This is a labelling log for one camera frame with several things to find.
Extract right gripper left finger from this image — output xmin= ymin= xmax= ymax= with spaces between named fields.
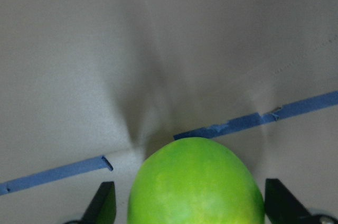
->
xmin=65 ymin=181 xmax=116 ymax=224

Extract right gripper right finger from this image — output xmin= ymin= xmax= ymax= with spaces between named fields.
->
xmin=265 ymin=179 xmax=337 ymax=224

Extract green apple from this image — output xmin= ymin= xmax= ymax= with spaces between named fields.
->
xmin=127 ymin=137 xmax=265 ymax=223

